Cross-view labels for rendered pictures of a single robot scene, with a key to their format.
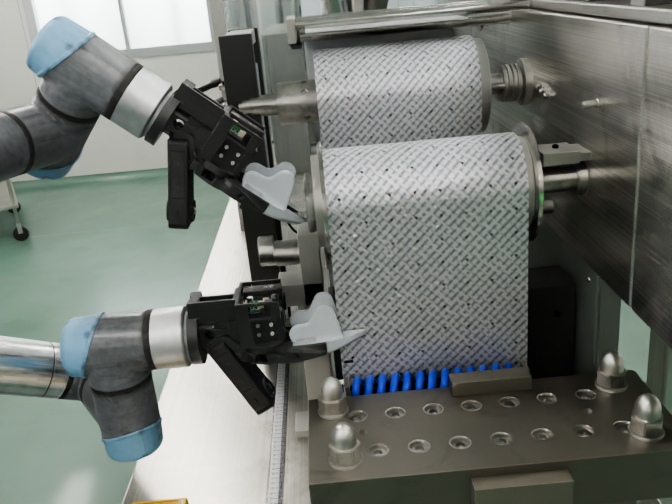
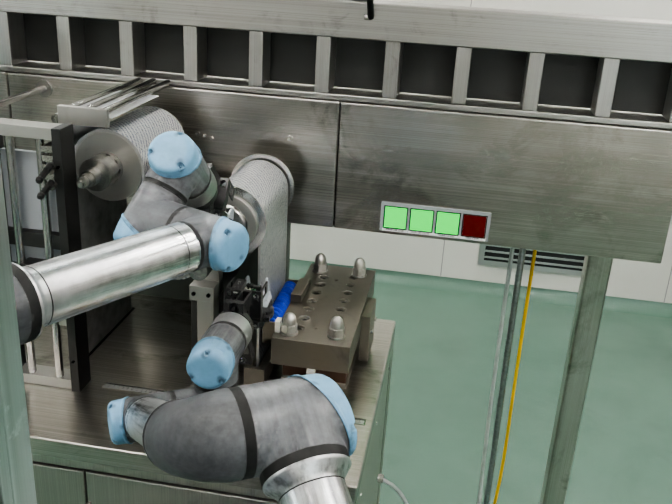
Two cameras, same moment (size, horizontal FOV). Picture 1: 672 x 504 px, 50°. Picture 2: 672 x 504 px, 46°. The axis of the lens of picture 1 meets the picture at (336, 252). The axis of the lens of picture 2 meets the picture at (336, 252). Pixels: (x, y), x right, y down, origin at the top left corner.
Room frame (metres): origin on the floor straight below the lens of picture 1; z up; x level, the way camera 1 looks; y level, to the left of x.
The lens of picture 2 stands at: (0.43, 1.43, 1.79)
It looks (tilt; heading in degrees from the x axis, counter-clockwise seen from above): 22 degrees down; 279
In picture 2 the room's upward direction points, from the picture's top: 3 degrees clockwise
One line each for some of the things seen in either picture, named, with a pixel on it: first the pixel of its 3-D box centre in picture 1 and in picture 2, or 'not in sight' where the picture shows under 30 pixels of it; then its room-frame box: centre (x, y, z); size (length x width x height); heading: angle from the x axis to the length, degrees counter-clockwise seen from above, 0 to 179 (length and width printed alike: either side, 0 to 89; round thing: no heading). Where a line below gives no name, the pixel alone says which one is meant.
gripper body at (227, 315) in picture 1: (240, 325); (242, 311); (0.81, 0.13, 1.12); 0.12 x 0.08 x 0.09; 90
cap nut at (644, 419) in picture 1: (647, 413); (359, 266); (0.65, -0.31, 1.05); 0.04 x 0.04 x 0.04
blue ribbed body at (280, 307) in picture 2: (436, 382); (281, 304); (0.79, -0.11, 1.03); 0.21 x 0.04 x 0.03; 90
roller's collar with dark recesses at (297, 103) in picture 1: (297, 102); (101, 171); (1.12, 0.04, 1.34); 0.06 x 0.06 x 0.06; 0
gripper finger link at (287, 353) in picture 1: (290, 348); (261, 311); (0.79, 0.07, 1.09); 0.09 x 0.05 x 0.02; 89
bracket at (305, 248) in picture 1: (304, 333); (206, 319); (0.90, 0.05, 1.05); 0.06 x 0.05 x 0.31; 90
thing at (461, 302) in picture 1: (432, 310); (272, 265); (0.81, -0.11, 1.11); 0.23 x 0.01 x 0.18; 90
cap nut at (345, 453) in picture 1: (344, 441); (336, 326); (0.64, 0.01, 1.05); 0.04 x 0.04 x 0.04
